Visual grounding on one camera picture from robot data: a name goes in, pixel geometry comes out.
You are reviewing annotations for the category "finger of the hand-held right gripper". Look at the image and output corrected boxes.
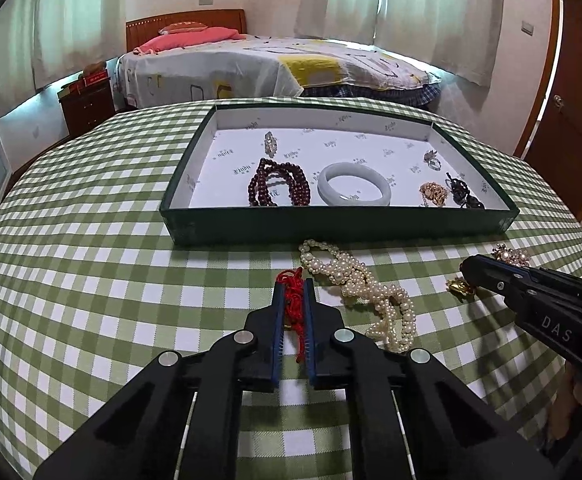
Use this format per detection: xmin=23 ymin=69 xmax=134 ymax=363
xmin=460 ymin=259 xmax=528 ymax=307
xmin=471 ymin=254 xmax=540 ymax=277

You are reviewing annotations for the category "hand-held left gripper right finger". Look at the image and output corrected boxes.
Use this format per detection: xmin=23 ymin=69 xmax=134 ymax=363
xmin=304 ymin=278 xmax=556 ymax=480

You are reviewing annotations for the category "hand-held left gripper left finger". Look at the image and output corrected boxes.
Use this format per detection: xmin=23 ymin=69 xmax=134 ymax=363
xmin=34 ymin=280 xmax=288 ymax=480

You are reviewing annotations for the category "red string bracelet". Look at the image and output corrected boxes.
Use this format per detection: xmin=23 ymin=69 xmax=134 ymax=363
xmin=276 ymin=267 xmax=306 ymax=364

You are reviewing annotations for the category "gold and red brooch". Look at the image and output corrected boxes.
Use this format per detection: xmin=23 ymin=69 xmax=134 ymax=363
xmin=446 ymin=276 xmax=478 ymax=301

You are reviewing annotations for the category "rose gold flower brooch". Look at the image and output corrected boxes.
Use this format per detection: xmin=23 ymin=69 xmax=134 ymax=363
xmin=418 ymin=181 xmax=450 ymax=208

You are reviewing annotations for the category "dark green jewelry tray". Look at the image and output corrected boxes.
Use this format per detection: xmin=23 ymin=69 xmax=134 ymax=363
xmin=159 ymin=102 xmax=520 ymax=247

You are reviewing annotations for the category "white jade bangle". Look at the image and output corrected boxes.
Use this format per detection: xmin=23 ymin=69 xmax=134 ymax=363
xmin=317 ymin=161 xmax=392 ymax=207

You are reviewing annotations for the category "dark red bead bracelet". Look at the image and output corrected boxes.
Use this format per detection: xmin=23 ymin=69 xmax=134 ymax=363
xmin=247 ymin=157 xmax=312 ymax=208

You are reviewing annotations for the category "pearl flower brooch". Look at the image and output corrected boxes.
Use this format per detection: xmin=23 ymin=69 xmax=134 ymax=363
xmin=492 ymin=243 xmax=532 ymax=267

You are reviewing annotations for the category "wooden door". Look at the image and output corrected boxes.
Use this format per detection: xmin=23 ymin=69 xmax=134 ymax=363
xmin=513 ymin=0 xmax=582 ymax=222

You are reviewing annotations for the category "green checkered tablecloth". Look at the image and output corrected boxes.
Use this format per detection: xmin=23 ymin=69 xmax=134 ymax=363
xmin=0 ymin=96 xmax=582 ymax=480

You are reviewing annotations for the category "white sheer curtain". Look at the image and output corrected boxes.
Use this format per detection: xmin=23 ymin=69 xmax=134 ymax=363
xmin=373 ymin=0 xmax=508 ymax=89
xmin=296 ymin=0 xmax=388 ymax=47
xmin=0 ymin=0 xmax=43 ymax=117
xmin=31 ymin=0 xmax=123 ymax=90

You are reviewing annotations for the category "printed bedspread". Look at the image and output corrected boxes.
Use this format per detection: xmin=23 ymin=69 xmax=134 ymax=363
xmin=116 ymin=37 xmax=444 ymax=112

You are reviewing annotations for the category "wooden nightstand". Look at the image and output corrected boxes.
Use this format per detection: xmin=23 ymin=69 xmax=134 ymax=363
xmin=60 ymin=80 xmax=117 ymax=134

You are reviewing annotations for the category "pink pillow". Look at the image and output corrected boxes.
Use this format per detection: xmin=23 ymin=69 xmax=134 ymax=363
xmin=132 ymin=27 xmax=245 ymax=56

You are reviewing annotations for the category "brown cushion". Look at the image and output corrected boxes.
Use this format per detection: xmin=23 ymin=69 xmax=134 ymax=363
xmin=160 ymin=21 xmax=207 ymax=35

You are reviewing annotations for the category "wooden headboard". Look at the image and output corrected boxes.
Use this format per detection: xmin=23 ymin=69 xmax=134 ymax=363
xmin=125 ymin=8 xmax=248 ymax=54

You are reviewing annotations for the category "pearl necklace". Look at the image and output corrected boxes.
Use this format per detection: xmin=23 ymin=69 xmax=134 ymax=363
xmin=298 ymin=239 xmax=416 ymax=354

